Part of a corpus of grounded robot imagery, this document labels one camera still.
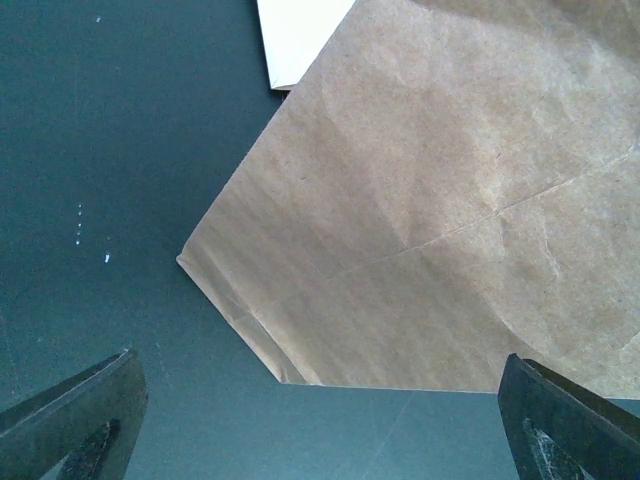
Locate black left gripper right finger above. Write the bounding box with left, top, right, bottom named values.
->
left=498, top=354, right=639, bottom=479

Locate large brown paper bag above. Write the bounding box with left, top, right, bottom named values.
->
left=178, top=1, right=639, bottom=399

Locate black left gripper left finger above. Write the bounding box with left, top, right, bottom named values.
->
left=1, top=350, right=148, bottom=479

